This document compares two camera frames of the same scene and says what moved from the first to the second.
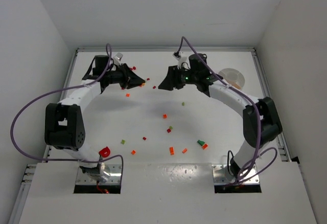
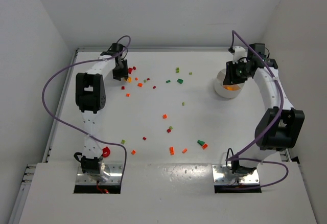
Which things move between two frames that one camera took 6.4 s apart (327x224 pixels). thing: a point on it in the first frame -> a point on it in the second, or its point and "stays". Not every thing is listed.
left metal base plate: (114, 170) stays
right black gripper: (174, 77) -> (232, 71)
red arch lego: (104, 152) stays
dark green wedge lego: (201, 142) stays
